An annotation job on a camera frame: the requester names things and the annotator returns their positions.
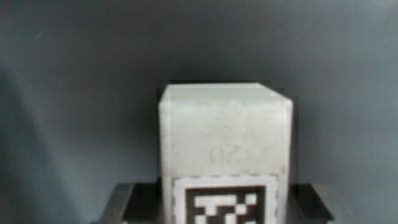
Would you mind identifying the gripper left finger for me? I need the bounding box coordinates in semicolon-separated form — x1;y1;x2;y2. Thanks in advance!
91;183;159;224

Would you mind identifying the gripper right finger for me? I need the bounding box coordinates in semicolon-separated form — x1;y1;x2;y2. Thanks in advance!
290;183;361;224

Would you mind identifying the white leg front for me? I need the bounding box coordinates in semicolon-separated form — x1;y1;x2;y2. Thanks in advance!
159;83;294;224

